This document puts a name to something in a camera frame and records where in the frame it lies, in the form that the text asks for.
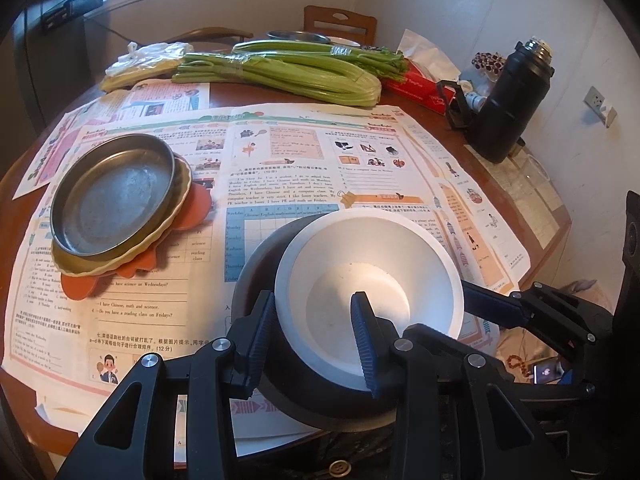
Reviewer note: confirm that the clear glass cup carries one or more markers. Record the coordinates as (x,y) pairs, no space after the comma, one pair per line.
(535,170)

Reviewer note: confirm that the dark floral clothing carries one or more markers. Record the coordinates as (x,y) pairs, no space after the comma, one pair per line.
(360,455)

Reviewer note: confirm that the orange plastic plate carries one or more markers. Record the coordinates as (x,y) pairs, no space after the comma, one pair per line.
(197,207)

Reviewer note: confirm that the round steel plate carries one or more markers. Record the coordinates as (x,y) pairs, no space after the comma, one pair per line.
(110,200)

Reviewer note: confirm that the slim celery bundle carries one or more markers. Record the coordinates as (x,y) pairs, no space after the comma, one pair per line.
(300,47)

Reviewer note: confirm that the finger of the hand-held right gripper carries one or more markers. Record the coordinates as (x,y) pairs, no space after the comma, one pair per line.
(492,305)

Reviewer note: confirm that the yellow leaf-shaped plate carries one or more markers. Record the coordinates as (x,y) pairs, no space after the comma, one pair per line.
(170,210)

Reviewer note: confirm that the white printed paper sheet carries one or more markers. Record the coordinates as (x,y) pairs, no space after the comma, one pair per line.
(540,210)

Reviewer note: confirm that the red tissue box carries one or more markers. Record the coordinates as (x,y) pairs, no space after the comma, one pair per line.
(415,85)

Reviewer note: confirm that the plastic bag of yellow vegetables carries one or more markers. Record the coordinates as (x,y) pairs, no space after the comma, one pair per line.
(145,62)

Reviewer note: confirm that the black electronic box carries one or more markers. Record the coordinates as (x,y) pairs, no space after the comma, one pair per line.
(62,15)

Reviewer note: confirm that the wall socket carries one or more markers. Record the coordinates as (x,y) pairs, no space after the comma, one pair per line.
(594,96)

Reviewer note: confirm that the large steel bowl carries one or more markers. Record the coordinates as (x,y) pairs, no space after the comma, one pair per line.
(260,270)

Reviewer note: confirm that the small steel bowl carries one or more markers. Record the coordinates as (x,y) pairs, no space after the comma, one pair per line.
(295,36)

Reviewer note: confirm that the pink printed newspaper sheet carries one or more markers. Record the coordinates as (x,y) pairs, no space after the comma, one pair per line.
(150,105)

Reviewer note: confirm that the small white container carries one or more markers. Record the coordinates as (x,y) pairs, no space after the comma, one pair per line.
(474,101)

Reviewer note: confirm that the thick celery bundle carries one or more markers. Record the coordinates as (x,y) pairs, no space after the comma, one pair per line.
(300,80)

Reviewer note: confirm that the black thermos flask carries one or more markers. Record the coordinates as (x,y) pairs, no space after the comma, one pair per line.
(505,110)

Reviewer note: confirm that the white power plug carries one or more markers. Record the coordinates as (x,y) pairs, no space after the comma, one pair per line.
(609,115)

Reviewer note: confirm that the wooden chair back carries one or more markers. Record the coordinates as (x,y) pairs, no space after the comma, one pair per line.
(320,20)

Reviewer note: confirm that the red and white paper bowl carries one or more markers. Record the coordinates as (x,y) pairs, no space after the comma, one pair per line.
(330,300)

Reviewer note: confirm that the smartphone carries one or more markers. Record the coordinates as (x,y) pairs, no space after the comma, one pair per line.
(547,372)

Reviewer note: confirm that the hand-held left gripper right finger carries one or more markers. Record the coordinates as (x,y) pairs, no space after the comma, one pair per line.
(365,340)

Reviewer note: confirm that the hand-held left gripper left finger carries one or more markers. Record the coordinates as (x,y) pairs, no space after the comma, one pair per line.
(260,335)

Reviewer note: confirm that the small white bowl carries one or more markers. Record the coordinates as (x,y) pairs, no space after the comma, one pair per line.
(345,41)

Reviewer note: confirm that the newspaper sheet with cartoon figures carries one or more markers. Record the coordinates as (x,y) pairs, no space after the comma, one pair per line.
(475,210)

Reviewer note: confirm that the large printed newspaper sheet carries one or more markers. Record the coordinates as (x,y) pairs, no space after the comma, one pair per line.
(300,160)

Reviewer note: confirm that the dark spotted ornament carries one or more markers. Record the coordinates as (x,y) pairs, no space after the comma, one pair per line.
(487,65)

